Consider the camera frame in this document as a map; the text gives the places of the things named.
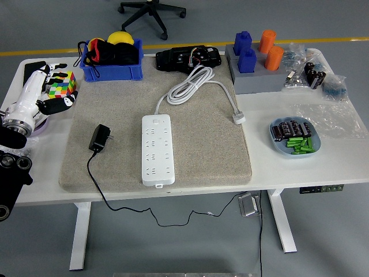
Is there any empty clear plastic bag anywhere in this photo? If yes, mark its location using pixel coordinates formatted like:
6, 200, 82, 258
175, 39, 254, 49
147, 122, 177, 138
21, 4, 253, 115
292, 102, 369, 140

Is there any orange cylinder block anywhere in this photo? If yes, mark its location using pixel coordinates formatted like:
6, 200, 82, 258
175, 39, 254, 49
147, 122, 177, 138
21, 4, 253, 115
258, 29, 277, 54
264, 46, 285, 72

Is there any black table control panel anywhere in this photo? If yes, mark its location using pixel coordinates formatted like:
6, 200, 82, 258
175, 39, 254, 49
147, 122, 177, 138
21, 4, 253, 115
299, 184, 345, 194

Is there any black red drawstring pouch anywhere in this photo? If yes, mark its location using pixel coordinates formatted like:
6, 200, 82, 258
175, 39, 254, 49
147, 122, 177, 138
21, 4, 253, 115
77, 37, 109, 78

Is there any yellow ball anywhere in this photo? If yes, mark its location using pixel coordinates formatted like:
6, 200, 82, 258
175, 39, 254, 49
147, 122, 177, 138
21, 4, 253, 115
107, 31, 135, 46

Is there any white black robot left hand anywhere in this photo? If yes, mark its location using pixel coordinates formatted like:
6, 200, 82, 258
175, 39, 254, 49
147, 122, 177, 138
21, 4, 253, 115
2, 62, 79, 124

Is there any clear bag of screws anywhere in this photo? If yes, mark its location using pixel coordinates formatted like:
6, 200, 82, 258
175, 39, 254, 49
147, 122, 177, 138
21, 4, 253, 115
16, 137, 40, 158

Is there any white table leg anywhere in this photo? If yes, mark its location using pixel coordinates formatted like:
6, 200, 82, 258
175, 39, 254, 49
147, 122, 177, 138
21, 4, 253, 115
69, 201, 92, 271
266, 189, 298, 254

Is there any black cloth pouch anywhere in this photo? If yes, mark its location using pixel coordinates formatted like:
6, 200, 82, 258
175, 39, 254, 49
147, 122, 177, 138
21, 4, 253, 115
106, 42, 139, 66

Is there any light blue plate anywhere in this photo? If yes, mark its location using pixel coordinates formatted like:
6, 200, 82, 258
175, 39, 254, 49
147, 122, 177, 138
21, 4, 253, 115
269, 116, 322, 159

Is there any colourful puzzle cube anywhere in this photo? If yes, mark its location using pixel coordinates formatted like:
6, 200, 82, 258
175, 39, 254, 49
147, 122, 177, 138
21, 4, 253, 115
46, 70, 77, 99

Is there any black office chair base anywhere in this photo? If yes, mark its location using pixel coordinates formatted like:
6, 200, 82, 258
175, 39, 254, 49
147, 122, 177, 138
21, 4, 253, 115
117, 0, 187, 40

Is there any silver foot pedal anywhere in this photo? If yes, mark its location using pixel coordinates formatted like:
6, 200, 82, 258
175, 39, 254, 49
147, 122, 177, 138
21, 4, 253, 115
238, 192, 262, 218

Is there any blue plastic bin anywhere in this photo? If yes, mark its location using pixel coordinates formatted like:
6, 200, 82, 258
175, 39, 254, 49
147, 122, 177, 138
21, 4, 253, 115
79, 38, 144, 83

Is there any purple plate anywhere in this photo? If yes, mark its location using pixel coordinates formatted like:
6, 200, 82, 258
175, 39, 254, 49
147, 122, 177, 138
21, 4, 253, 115
27, 117, 50, 138

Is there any grey-brown mat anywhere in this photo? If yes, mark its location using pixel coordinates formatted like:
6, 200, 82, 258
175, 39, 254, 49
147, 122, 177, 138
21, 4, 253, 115
59, 54, 253, 193

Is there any black floor cable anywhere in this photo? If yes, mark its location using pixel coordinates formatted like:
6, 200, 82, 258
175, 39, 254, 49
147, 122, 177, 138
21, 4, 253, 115
258, 190, 263, 277

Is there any white power strip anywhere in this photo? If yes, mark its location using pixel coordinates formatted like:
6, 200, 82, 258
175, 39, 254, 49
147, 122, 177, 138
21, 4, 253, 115
141, 114, 176, 188

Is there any clear bag of blue parts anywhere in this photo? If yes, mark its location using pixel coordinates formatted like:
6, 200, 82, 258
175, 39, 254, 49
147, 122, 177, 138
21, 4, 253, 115
321, 74, 349, 102

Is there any clear bag of metal parts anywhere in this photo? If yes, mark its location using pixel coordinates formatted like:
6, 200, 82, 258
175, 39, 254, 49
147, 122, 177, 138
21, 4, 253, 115
282, 70, 308, 89

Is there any black power adapter plug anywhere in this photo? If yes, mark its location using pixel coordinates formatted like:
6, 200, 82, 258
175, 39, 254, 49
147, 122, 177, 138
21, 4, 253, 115
88, 123, 113, 153

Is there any blue bottle-shaped block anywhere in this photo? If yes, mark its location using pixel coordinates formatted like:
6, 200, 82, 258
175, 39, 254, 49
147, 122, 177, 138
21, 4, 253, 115
233, 31, 253, 57
238, 48, 257, 73

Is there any clear bag of small parts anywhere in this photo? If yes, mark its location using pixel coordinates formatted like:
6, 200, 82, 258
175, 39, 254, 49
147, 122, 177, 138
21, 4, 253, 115
284, 42, 321, 72

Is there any white power strip cable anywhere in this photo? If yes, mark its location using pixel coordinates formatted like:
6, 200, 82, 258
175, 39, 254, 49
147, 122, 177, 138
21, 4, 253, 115
155, 65, 247, 125

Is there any grey block holder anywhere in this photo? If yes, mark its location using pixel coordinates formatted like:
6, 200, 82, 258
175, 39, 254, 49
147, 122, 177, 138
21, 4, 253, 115
224, 43, 292, 95

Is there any black electronic device with wires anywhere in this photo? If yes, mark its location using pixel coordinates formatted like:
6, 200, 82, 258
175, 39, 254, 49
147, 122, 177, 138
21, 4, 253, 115
155, 45, 222, 73

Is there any clear bag of black capacitors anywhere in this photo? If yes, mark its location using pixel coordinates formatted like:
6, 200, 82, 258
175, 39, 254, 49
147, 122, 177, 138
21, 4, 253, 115
304, 61, 327, 91

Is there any thin black adapter cord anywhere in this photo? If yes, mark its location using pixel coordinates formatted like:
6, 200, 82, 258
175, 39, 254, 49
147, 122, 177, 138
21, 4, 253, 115
86, 150, 251, 228

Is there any black smartphone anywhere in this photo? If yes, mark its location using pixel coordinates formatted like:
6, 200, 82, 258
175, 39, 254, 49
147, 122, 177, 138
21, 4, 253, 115
22, 61, 47, 87

